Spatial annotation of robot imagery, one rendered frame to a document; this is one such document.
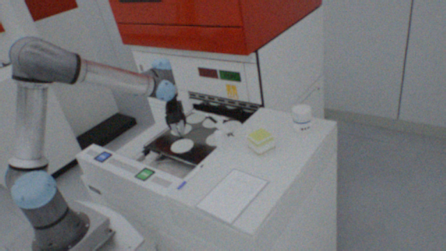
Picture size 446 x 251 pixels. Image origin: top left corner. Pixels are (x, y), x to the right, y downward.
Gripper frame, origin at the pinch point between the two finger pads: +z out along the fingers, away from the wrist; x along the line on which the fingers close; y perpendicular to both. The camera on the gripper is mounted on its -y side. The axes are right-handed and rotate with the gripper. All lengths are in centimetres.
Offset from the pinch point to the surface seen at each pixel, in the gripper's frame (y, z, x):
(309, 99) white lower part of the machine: 39, 16, -71
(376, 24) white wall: 109, 4, -142
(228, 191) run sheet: -49, -6, -18
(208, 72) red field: 20.2, -18.9, -17.4
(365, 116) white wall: 110, 82, -139
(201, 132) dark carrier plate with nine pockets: 1.2, 1.3, -9.7
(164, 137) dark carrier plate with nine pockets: 3.1, 1.3, 7.7
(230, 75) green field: 11.5, -19.0, -27.4
